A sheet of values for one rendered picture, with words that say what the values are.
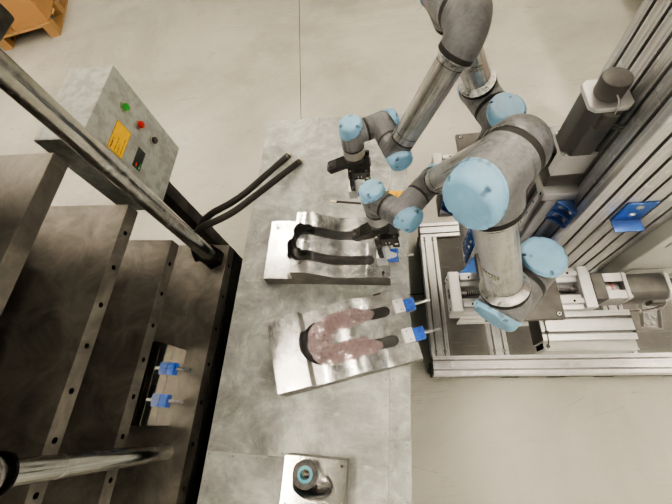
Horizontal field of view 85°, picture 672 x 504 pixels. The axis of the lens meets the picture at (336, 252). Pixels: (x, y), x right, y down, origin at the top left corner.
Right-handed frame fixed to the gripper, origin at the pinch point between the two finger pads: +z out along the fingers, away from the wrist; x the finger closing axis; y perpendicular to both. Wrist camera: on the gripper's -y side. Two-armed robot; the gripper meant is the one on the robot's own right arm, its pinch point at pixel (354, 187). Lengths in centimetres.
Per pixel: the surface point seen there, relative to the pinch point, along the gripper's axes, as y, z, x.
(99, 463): -62, -20, -100
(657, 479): 135, 95, -100
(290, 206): -30.5, 15.0, 0.8
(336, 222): -7.3, 6.2, -12.6
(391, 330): 15, 10, -55
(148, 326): -67, -9, -60
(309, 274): -15.6, 3.8, -36.0
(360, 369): 5, 5, -69
